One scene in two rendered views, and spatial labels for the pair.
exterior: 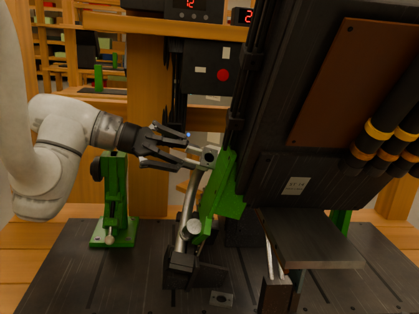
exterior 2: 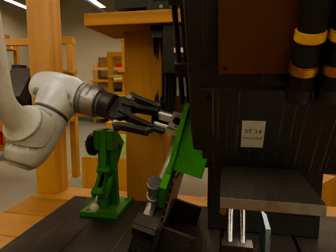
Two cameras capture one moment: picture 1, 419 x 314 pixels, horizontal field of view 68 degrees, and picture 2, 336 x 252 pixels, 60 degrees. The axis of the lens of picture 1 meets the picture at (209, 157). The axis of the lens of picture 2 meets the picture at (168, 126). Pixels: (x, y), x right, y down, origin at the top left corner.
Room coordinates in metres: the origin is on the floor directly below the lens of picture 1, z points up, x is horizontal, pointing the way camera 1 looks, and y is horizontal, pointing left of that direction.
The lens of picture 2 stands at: (0.02, -0.23, 1.31)
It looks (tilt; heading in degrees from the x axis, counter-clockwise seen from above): 8 degrees down; 19
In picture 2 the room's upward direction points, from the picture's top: straight up
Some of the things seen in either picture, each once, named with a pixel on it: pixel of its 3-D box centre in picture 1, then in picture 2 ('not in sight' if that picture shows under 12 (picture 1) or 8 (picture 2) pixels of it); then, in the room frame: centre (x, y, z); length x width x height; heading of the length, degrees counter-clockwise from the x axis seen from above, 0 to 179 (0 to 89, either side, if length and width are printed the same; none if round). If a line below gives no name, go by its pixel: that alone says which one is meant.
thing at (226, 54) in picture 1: (210, 66); (192, 50); (0.96, 0.02, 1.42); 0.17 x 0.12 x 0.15; 98
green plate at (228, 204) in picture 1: (228, 184); (192, 143); (0.69, -0.05, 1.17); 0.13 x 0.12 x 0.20; 98
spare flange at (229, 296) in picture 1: (221, 299); not in sight; (0.60, -0.06, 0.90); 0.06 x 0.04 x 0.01; 83
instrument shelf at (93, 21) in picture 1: (246, 35); (227, 22); (1.02, -0.08, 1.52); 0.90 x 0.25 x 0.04; 98
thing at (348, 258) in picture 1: (289, 213); (258, 174); (0.68, -0.21, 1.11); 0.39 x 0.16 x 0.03; 8
